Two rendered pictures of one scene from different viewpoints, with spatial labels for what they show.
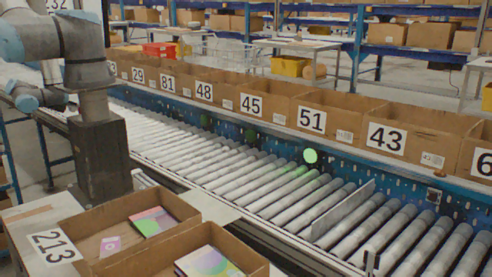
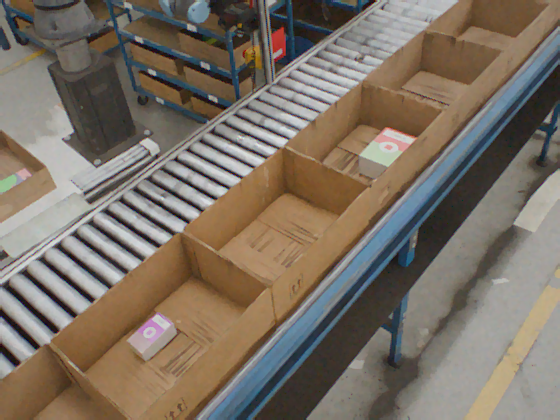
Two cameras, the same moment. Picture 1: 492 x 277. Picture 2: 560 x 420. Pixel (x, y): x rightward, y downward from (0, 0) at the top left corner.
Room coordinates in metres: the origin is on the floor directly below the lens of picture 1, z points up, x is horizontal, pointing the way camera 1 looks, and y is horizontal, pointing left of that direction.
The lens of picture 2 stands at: (2.10, -1.19, 2.04)
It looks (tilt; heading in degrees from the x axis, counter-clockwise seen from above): 46 degrees down; 91
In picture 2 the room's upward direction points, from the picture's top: 7 degrees counter-clockwise
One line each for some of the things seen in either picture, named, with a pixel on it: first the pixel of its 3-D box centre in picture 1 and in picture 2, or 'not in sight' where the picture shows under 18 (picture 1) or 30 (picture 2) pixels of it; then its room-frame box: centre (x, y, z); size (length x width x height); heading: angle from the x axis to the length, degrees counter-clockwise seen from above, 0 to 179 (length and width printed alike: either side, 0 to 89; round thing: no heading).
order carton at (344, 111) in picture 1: (338, 115); (169, 334); (1.80, -0.48, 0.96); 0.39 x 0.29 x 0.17; 46
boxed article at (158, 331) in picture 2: not in sight; (152, 337); (1.75, -0.44, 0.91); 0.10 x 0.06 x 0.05; 46
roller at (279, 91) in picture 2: (140, 129); (318, 107); (2.27, 0.67, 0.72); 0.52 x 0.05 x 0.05; 136
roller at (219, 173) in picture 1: (232, 168); (160, 237); (1.68, 0.06, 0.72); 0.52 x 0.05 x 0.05; 136
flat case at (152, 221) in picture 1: (156, 223); (9, 191); (1.14, 0.31, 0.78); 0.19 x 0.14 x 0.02; 38
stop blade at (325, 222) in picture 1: (345, 208); not in sight; (1.26, -0.39, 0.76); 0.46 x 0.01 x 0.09; 136
